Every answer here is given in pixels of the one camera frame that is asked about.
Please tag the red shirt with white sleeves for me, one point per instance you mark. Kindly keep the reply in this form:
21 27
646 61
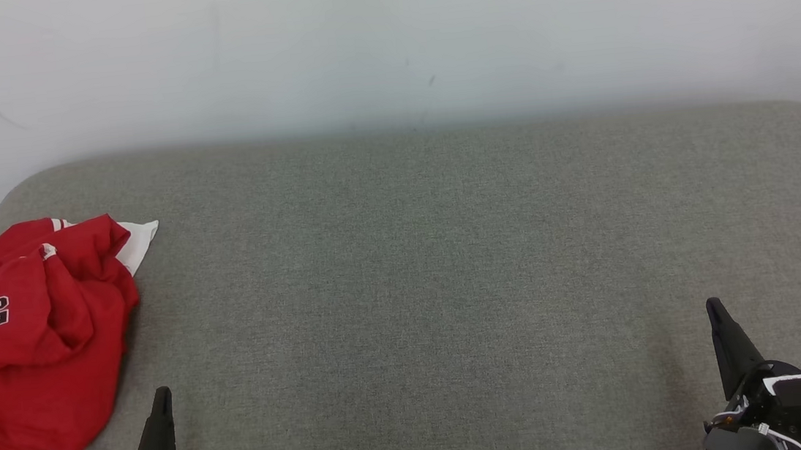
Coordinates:
139 241

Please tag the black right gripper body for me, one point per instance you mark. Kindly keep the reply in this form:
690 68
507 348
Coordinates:
748 434

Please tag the grey fabric sofa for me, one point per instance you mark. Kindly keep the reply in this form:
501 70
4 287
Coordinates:
414 290

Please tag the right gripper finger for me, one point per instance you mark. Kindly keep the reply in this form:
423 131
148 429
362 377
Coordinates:
734 347

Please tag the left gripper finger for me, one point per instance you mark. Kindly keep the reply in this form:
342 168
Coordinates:
159 432

